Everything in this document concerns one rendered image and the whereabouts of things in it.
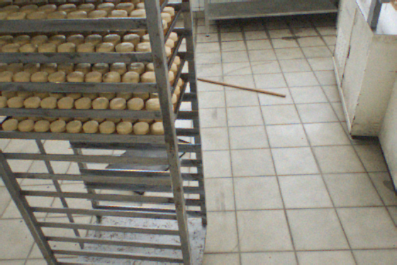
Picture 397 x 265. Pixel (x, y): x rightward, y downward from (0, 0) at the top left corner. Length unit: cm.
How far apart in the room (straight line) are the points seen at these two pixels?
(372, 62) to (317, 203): 95
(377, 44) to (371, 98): 38
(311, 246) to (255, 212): 38
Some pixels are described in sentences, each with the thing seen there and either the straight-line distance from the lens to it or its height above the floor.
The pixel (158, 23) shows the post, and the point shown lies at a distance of 90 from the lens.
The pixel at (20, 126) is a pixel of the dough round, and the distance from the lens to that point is 133.
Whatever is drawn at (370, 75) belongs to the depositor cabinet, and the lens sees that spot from 260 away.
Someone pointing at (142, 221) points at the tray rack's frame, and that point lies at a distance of 209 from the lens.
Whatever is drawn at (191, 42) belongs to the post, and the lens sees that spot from 139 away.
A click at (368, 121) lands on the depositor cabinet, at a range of 279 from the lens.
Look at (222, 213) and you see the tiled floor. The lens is 227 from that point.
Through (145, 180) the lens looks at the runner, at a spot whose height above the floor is 87.
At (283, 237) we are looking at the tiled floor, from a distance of 218.
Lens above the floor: 171
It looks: 37 degrees down
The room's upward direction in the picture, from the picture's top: 5 degrees counter-clockwise
